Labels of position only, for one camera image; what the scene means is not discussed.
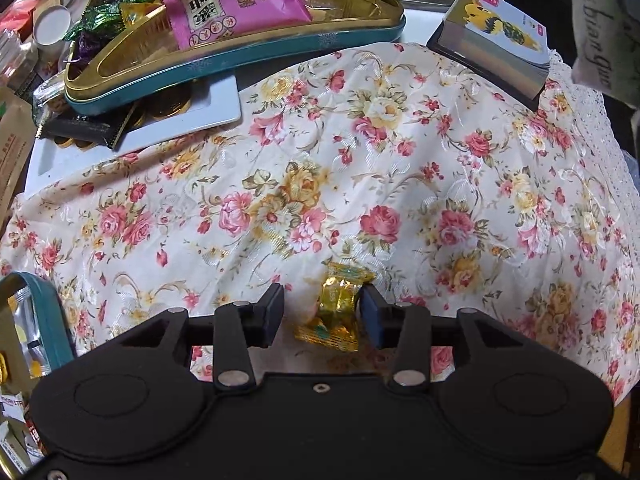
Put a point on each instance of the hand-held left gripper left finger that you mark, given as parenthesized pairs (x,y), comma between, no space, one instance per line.
(272,315)

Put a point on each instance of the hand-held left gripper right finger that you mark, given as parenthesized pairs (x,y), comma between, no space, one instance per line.
(372,320)

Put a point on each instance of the gold candy packet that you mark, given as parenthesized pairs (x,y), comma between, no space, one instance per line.
(335,305)

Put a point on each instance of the gold metal tray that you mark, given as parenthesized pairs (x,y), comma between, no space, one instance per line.
(50,310)

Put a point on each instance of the yellow silver snack packet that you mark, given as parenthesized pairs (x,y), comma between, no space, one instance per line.
(22,320)

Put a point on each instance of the floral tablecloth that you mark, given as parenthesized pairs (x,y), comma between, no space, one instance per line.
(400,160)

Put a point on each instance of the white flat board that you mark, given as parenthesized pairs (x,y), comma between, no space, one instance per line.
(210,105)

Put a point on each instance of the gold foil coins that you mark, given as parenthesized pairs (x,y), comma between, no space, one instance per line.
(167,107)

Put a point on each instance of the teal tin of sweets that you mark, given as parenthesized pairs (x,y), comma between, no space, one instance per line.
(225,67)

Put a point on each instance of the long black packet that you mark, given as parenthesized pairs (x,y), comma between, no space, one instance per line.
(85,127)

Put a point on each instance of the brown paper bag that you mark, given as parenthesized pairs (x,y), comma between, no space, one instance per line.
(12,160)

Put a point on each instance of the clear glass jar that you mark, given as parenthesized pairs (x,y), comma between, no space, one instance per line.
(47,100)

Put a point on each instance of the pink snack packet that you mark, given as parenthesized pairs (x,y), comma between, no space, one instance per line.
(235,5)

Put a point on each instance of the book with yellow figure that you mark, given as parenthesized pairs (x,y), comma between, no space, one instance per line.
(500,25)

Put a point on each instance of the pile of wrapped candies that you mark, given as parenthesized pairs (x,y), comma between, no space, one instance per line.
(95,22)

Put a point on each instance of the white cup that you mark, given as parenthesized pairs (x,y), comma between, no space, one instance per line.
(52,25)

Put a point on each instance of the white printed bag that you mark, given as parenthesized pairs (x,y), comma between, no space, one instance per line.
(600,35)

